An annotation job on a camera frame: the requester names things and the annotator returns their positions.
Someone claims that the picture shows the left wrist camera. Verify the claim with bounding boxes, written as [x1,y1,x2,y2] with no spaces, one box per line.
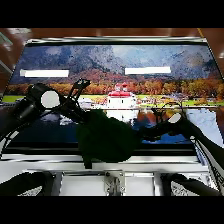
[67,77,92,102]

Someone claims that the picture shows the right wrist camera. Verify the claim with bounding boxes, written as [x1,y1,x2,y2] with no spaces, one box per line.
[151,101,184,125]

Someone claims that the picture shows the dark green garment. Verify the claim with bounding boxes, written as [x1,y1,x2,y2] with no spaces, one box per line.
[75,109,142,170]

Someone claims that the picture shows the silver frame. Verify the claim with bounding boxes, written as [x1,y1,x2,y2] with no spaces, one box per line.
[0,152,224,197]

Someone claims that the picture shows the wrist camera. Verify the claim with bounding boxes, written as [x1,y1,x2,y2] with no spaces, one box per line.
[151,101,184,125]
[67,77,92,102]

